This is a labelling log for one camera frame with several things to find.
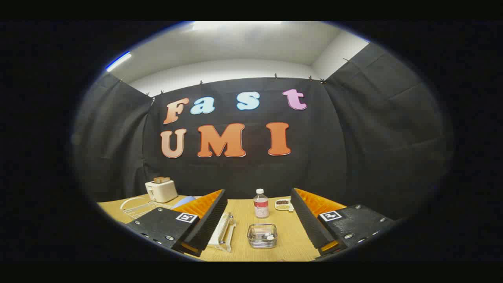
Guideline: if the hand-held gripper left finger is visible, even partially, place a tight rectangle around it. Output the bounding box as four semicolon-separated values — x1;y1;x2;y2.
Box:
126;189;228;257

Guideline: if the metal wire basket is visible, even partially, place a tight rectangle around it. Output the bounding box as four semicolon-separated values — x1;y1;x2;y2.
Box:
247;223;278;249

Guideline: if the clear bottle red label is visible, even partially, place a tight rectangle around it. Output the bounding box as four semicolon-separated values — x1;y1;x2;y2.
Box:
253;189;270;219

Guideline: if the white wire dish rack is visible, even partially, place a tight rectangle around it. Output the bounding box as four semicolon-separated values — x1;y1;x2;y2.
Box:
120;197;237;252

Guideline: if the white toaster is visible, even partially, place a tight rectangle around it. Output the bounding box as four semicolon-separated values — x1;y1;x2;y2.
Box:
145;180;178;203

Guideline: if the black backdrop cloth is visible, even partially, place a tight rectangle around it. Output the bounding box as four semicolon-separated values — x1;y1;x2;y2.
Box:
72;42;452;221

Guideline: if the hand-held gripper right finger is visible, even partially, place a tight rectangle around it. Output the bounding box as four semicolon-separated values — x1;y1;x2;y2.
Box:
290;187;397;257

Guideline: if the ceiling light panel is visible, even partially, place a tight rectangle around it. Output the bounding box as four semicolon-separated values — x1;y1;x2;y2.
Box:
105;51;132;72

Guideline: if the blue plate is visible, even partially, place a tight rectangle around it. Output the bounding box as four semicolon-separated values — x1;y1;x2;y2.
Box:
173;195;203;209

